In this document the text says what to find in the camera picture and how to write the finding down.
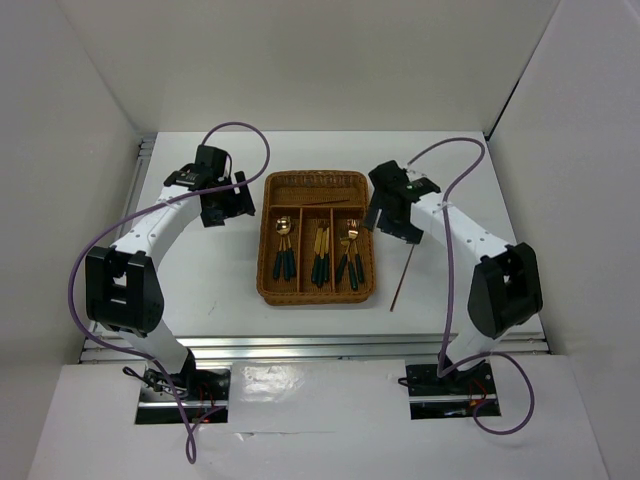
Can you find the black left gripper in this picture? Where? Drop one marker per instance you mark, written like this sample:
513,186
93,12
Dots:
239,204

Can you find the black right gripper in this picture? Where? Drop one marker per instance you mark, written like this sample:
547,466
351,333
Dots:
412,232

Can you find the gold knife green handle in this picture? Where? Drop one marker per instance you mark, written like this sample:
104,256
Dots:
320,276
317,251

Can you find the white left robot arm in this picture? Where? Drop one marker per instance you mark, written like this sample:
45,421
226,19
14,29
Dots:
123,292

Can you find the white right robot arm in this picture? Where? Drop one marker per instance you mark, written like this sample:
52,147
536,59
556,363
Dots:
493,285

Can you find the brown wicker cutlery tray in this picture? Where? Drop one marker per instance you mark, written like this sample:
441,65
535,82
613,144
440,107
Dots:
313,247

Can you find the aluminium frame rail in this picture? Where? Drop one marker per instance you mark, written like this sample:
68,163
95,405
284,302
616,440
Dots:
208,279

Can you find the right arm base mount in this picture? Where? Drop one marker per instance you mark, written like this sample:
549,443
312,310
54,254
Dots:
454,397

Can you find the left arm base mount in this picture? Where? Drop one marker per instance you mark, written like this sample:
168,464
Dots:
206,402

